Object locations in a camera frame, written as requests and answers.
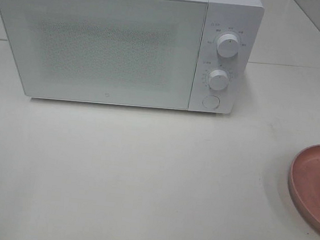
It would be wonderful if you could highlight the round white door button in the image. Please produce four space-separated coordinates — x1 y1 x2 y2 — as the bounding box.
202 95 220 109

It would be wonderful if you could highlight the white microwave door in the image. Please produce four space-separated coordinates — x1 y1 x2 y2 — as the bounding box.
0 0 207 109

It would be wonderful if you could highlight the pink round plate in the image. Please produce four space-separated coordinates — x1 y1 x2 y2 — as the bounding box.
288 144 320 234

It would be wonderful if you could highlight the lower white timer knob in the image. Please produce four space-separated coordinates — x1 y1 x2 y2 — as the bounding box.
208 70 229 91

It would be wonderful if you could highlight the upper white power knob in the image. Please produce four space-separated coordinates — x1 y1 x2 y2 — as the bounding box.
216 32 240 58

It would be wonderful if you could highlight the white microwave oven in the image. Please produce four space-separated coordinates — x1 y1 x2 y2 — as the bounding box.
0 0 264 114

